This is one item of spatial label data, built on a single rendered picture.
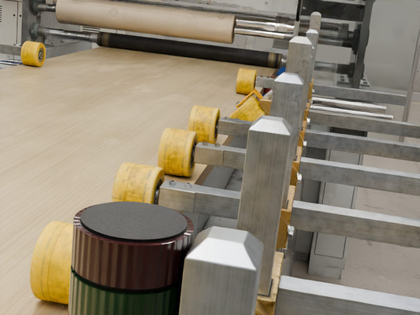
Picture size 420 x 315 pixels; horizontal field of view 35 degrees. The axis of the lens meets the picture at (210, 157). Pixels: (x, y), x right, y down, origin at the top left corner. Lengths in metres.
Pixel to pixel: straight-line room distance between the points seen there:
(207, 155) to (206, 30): 1.81
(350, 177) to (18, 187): 0.53
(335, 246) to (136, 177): 2.22
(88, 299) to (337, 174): 0.83
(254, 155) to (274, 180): 0.03
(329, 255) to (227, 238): 2.75
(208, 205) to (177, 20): 2.09
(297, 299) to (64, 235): 0.23
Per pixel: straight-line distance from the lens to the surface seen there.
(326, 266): 3.08
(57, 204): 0.98
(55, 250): 0.66
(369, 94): 2.10
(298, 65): 1.04
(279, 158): 0.55
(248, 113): 1.59
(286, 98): 0.80
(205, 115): 1.36
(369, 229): 0.88
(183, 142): 1.11
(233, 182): 2.14
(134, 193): 0.88
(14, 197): 1.00
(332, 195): 2.97
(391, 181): 1.12
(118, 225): 0.32
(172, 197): 0.89
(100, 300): 0.32
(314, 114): 1.60
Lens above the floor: 1.23
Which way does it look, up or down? 15 degrees down
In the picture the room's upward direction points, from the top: 6 degrees clockwise
